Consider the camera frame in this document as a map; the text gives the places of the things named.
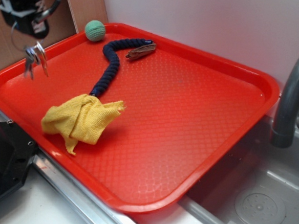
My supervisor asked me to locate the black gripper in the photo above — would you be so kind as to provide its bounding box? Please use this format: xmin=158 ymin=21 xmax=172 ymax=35
xmin=0 ymin=0 xmax=51 ymax=38

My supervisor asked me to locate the silver key bunch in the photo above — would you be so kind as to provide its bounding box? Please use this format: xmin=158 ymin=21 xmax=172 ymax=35
xmin=24 ymin=41 xmax=49 ymax=80

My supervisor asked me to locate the green rubber ball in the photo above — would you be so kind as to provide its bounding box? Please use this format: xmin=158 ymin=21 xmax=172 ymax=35
xmin=84 ymin=20 xmax=106 ymax=42

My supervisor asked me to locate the brown bark piece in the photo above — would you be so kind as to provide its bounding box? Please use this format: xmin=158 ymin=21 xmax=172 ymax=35
xmin=125 ymin=43 xmax=156 ymax=60

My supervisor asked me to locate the yellow knitted cloth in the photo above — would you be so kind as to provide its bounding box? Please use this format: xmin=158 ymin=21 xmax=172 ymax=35
xmin=41 ymin=94 xmax=125 ymax=155

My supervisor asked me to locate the red plastic tray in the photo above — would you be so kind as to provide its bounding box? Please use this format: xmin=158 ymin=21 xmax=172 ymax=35
xmin=0 ymin=24 xmax=280 ymax=213

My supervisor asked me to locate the grey sink faucet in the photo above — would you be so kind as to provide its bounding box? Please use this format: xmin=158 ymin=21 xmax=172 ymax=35
xmin=270 ymin=58 xmax=299 ymax=148

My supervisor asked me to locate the grey sink basin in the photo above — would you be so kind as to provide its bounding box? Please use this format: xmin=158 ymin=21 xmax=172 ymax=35
xmin=180 ymin=118 xmax=299 ymax=224

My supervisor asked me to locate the dark blue rope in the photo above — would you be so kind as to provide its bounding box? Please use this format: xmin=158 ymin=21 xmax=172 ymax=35
xmin=89 ymin=35 xmax=153 ymax=102

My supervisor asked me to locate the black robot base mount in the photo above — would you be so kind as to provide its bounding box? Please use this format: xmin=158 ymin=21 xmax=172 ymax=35
xmin=0 ymin=122 xmax=38 ymax=200

